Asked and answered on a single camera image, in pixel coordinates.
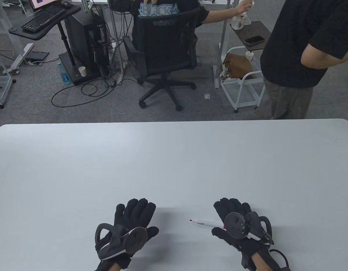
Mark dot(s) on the person's right hand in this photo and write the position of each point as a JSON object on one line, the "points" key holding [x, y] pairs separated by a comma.
{"points": [[233, 206]]}

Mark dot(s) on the person's left hand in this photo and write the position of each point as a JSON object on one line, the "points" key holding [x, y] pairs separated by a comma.
{"points": [[137, 211]]}

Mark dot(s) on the white marker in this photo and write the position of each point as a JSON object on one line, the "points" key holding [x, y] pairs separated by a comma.
{"points": [[207, 222]]}

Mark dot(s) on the person's left forearm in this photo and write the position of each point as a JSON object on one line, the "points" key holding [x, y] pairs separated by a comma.
{"points": [[114, 267]]}

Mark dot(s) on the person's right forearm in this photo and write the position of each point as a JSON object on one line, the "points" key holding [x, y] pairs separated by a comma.
{"points": [[261, 262]]}

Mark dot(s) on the black right hand tracker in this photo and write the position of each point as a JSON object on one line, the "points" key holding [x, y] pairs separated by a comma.
{"points": [[235, 225]]}

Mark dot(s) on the black hand tracker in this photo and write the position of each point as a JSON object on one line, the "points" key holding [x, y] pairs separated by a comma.
{"points": [[135, 240], [235, 225]]}

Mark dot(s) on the black left hand tracker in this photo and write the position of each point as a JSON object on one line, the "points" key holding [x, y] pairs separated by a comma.
{"points": [[135, 240]]}

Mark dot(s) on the white rolling cart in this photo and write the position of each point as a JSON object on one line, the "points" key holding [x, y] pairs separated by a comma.
{"points": [[241, 96]]}

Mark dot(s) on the brown bag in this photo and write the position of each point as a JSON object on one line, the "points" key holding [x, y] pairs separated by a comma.
{"points": [[238, 66]]}

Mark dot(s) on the small white paper cup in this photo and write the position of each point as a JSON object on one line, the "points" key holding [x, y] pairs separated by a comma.
{"points": [[82, 72], [249, 56]]}

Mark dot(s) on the blue water bottle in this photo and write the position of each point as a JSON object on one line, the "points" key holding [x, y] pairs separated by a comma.
{"points": [[63, 74]]}

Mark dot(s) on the black mesh office chair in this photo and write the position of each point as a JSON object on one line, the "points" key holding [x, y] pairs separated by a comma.
{"points": [[162, 50]]}

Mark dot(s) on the black smartphone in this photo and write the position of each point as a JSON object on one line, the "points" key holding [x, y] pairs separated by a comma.
{"points": [[254, 40]]}

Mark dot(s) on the white desk with metal legs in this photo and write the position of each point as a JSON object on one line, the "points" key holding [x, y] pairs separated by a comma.
{"points": [[226, 34]]}

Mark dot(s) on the black computer tower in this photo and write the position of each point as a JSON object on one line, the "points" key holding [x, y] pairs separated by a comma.
{"points": [[83, 42]]}

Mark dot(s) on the dark brown side table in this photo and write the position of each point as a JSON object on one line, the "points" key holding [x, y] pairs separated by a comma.
{"points": [[255, 28]]}

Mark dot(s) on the white drink cup with straw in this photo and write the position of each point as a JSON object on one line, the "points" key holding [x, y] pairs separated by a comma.
{"points": [[238, 24]]}

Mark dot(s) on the black flat floor device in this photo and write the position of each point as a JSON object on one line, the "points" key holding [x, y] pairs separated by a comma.
{"points": [[37, 56]]}

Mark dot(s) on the white stand foot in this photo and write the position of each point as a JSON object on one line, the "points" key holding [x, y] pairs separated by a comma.
{"points": [[18, 59]]}

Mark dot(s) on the black keyboard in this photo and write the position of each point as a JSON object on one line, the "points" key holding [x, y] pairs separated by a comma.
{"points": [[41, 18]]}

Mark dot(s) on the black computer mouse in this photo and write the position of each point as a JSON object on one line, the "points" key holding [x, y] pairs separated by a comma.
{"points": [[66, 3]]}

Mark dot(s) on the computer monitor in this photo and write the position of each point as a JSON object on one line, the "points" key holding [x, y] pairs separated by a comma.
{"points": [[41, 2]]}

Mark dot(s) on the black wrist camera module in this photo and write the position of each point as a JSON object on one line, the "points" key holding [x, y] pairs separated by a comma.
{"points": [[247, 259]]}

